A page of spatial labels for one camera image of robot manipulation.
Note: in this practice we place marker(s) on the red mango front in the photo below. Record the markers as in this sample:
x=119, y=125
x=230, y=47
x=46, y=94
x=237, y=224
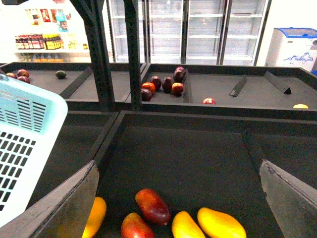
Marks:
x=133, y=226

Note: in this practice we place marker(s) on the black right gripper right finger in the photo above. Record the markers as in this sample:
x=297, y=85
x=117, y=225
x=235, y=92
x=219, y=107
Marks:
x=292, y=201

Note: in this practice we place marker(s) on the dark red apple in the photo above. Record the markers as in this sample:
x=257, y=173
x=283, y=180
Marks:
x=157, y=82
x=179, y=74
x=167, y=84
x=146, y=95

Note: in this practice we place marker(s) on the red mango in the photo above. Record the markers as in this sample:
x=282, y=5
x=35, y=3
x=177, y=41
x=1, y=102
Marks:
x=133, y=226
x=153, y=207

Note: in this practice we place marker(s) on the grocery shelf with bottles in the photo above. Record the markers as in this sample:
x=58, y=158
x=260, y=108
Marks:
x=42, y=31

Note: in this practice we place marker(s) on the black shelf divider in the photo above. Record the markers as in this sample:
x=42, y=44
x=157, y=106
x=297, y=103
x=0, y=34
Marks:
x=239, y=86
x=277, y=83

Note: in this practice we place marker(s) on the white chest freezer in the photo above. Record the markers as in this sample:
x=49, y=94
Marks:
x=292, y=47

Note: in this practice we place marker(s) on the orange red apple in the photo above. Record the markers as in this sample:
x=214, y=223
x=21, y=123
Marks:
x=150, y=86

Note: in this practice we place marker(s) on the black produce display shelf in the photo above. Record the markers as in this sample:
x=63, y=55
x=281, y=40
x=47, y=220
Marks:
x=195, y=155

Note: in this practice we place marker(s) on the light blue plastic basket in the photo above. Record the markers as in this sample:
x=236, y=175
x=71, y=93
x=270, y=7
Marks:
x=30, y=121

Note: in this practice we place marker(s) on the yellow lemon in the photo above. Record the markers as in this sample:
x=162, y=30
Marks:
x=300, y=106

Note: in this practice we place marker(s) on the yellow mango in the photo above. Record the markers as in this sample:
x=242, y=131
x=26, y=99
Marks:
x=183, y=226
x=96, y=217
x=219, y=225

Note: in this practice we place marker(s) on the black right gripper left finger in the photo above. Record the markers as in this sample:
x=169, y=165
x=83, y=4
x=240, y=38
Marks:
x=63, y=213

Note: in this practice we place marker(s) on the red apple alone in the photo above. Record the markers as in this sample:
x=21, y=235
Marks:
x=209, y=101

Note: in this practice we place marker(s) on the green avocado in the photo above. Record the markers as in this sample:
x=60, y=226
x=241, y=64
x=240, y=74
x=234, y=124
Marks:
x=60, y=74

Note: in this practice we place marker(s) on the glass door refrigerator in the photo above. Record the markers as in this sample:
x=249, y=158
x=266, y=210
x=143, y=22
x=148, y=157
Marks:
x=206, y=32

